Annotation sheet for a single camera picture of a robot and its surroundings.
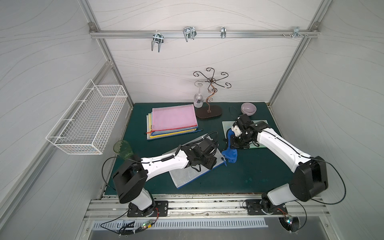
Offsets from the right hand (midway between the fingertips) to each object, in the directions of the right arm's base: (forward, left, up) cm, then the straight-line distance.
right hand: (230, 145), depth 83 cm
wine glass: (+28, +19, +9) cm, 36 cm away
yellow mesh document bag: (+18, +54, -10) cm, 58 cm away
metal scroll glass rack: (+35, +10, -10) cm, 38 cm away
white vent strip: (-38, +51, -13) cm, 65 cm away
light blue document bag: (+14, +49, -11) cm, 53 cm away
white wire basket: (-5, +72, +21) cm, 75 cm away
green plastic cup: (-1, +65, -7) cm, 66 cm away
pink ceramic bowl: (+39, -19, -10) cm, 45 cm away
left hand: (-9, +10, -2) cm, 13 cm away
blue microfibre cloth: (-7, +1, +2) cm, 7 cm away
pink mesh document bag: (+28, +40, -11) cm, 50 cm away
